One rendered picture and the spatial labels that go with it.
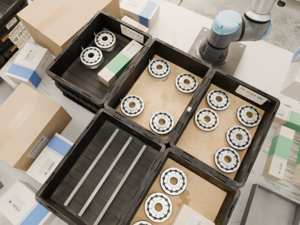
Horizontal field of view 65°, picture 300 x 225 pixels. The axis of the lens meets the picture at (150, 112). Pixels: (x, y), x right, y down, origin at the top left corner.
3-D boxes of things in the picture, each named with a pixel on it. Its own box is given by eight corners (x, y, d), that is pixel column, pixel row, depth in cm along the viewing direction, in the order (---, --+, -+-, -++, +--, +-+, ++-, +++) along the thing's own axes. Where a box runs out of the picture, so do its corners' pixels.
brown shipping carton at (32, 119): (31, 172, 105) (12, 167, 90) (-6, 148, 108) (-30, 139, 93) (72, 118, 114) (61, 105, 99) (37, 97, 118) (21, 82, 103)
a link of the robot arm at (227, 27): (205, 29, 117) (213, 7, 104) (230, 28, 118) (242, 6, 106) (210, 48, 112) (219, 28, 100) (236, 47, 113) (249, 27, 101)
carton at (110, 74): (109, 88, 106) (107, 81, 100) (99, 81, 107) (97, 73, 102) (143, 54, 113) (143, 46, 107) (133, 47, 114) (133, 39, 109)
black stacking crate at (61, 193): (106, 117, 103) (102, 107, 92) (164, 152, 98) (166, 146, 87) (47, 199, 90) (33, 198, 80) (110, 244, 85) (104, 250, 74)
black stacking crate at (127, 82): (153, 52, 116) (154, 37, 105) (207, 80, 110) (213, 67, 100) (106, 116, 103) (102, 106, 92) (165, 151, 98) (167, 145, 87)
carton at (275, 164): (275, 129, 114) (281, 125, 108) (287, 134, 113) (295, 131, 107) (261, 174, 106) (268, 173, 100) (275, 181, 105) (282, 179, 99)
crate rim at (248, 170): (213, 69, 101) (214, 66, 99) (278, 103, 96) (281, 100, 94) (167, 147, 89) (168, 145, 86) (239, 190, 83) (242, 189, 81)
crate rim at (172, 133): (154, 39, 107) (154, 36, 105) (213, 69, 101) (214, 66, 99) (102, 108, 94) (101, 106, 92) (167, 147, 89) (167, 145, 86)
